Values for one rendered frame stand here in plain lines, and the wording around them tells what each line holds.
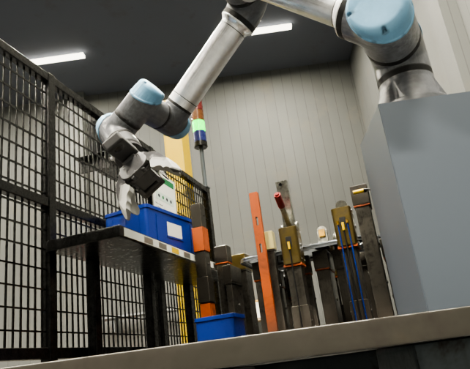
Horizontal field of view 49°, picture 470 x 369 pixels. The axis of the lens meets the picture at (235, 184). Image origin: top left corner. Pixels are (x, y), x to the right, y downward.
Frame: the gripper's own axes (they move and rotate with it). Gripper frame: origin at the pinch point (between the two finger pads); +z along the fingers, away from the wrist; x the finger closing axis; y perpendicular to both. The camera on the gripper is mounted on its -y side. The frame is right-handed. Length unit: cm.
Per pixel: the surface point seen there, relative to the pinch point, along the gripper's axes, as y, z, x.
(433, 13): 345, -321, -299
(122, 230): 15.5, -16.5, 14.8
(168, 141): 87, -128, -2
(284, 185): 58, -29, -25
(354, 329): 2, 50, -13
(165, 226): 43, -37, 12
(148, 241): 28.0, -20.5, 14.5
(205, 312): 64, -17, 21
